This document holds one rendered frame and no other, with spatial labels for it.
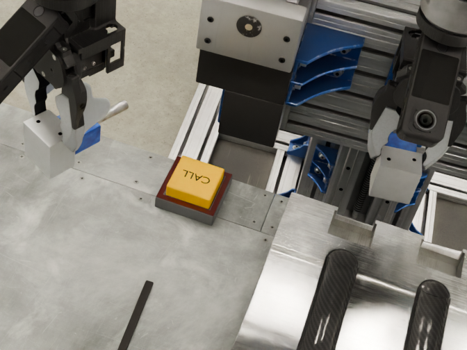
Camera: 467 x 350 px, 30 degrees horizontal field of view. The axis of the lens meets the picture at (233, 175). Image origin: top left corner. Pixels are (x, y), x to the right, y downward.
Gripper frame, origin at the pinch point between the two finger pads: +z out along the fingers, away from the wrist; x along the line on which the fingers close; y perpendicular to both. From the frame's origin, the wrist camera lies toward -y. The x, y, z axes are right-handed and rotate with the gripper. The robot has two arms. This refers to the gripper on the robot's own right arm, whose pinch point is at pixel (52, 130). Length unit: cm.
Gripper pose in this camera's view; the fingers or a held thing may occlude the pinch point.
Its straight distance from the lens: 101.3
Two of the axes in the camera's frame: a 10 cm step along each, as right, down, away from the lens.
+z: -1.3, 6.6, 7.4
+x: -6.9, -6.0, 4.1
